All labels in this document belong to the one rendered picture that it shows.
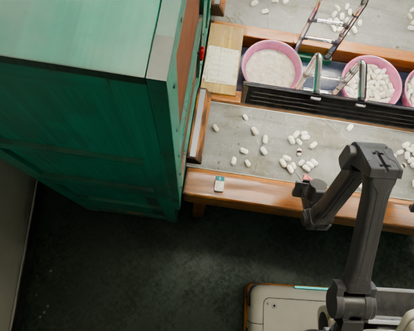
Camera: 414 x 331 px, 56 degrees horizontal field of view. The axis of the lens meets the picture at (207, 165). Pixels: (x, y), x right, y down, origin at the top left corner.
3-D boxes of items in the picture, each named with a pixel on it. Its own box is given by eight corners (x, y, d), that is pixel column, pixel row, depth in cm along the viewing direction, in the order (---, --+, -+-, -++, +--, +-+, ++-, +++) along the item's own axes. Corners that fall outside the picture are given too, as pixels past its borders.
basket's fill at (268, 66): (290, 102, 173) (294, 97, 167) (240, 94, 173) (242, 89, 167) (294, 58, 179) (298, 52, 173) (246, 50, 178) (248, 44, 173)
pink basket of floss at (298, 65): (308, 85, 176) (315, 75, 167) (261, 114, 171) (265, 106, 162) (273, 41, 181) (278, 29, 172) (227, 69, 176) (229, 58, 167)
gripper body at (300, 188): (296, 178, 138) (298, 192, 132) (323, 183, 138) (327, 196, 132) (291, 193, 142) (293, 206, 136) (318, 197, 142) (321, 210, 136)
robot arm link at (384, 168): (370, 153, 83) (414, 155, 84) (345, 138, 96) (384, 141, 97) (334, 326, 96) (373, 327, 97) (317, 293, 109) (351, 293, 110)
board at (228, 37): (234, 96, 163) (235, 95, 162) (200, 91, 163) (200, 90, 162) (244, 29, 172) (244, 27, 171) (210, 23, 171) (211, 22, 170)
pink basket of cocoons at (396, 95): (399, 112, 175) (411, 104, 166) (344, 124, 172) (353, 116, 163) (379, 61, 181) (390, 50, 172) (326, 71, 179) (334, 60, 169)
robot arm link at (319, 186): (302, 228, 125) (328, 229, 126) (311, 201, 119) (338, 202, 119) (294, 203, 135) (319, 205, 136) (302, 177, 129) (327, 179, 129)
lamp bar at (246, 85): (417, 131, 133) (430, 123, 126) (239, 104, 133) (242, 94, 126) (417, 110, 135) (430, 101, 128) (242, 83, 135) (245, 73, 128)
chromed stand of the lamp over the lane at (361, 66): (322, 146, 169) (369, 106, 126) (278, 140, 169) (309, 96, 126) (325, 107, 174) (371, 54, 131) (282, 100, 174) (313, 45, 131)
